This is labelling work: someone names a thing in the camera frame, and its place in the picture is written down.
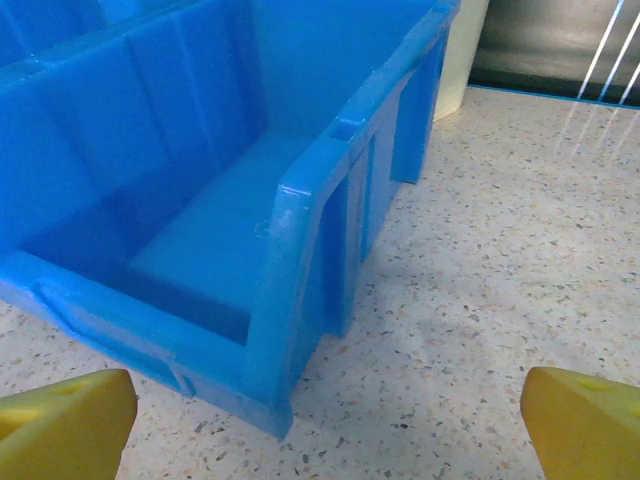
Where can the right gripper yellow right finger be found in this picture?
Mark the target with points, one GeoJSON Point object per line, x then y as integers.
{"type": "Point", "coordinates": [590, 430]}

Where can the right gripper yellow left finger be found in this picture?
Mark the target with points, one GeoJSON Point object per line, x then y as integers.
{"type": "Point", "coordinates": [65, 430]}

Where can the blue plastic storage bin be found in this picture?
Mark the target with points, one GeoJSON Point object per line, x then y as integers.
{"type": "Point", "coordinates": [200, 240]}
{"type": "Point", "coordinates": [45, 25]}

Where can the white knife block pink top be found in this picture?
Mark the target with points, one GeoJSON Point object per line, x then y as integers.
{"type": "Point", "coordinates": [457, 60]}

